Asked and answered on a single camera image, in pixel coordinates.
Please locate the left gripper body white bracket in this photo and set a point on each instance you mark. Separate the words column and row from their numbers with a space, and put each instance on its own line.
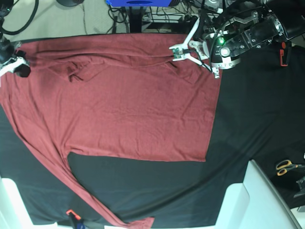
column 206, row 50

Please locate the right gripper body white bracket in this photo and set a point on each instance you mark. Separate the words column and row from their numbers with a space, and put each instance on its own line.
column 10, row 65

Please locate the dark red long-sleeve shirt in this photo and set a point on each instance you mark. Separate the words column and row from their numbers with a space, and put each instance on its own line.
column 119, row 95

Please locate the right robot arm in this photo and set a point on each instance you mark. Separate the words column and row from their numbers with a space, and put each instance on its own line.
column 17, row 20

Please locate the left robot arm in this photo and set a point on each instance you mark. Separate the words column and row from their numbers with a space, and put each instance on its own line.
column 225, row 29

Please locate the white power strip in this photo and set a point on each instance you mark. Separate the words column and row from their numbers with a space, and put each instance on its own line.
column 166, row 18

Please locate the red and black clamp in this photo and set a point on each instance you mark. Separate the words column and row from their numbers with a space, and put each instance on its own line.
column 285, row 52

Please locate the black table cloth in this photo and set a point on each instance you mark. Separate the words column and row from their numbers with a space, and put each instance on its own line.
column 260, row 115

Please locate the blue plastic bin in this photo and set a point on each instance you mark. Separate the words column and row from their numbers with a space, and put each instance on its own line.
column 139, row 3

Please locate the blue and orange clamp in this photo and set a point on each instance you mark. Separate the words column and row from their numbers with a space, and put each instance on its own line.
column 75, row 220

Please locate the white foam block right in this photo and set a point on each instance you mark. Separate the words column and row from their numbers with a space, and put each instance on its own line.
column 254, row 204

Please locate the yellow handled scissors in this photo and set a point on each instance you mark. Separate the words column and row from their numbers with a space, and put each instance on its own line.
column 285, row 166

